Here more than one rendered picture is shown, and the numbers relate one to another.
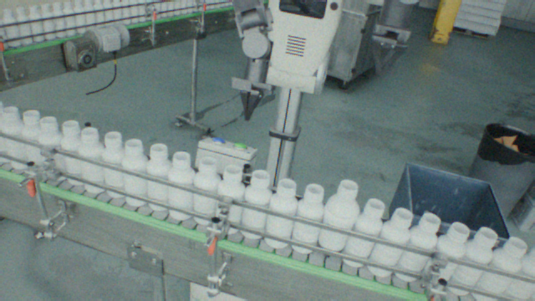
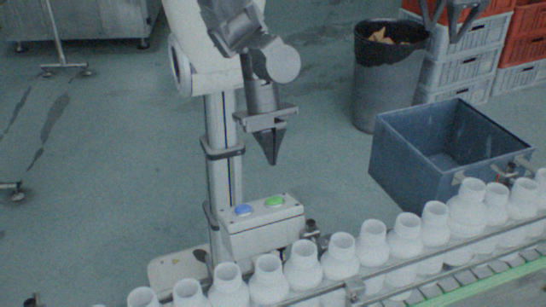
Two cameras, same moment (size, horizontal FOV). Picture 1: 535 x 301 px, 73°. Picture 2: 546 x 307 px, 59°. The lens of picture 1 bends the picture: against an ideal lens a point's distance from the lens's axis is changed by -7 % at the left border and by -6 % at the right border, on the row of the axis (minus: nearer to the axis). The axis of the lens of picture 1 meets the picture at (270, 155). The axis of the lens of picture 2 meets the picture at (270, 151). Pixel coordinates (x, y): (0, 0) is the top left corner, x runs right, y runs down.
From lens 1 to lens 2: 0.52 m
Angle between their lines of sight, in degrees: 26
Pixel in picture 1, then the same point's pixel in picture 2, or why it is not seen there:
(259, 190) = (380, 246)
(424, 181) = (397, 125)
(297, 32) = not seen: hidden behind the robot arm
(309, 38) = not seen: hidden behind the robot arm
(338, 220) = (478, 228)
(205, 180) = (311, 275)
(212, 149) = (252, 225)
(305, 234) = (438, 263)
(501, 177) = (394, 78)
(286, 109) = (223, 118)
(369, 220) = (497, 210)
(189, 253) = not seen: outside the picture
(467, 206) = (443, 130)
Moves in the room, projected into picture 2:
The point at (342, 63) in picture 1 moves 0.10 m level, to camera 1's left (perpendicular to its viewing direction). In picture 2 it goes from (130, 17) to (119, 19)
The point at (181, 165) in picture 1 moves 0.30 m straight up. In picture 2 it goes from (278, 275) to (281, 83)
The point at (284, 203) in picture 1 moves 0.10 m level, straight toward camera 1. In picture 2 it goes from (415, 244) to (462, 289)
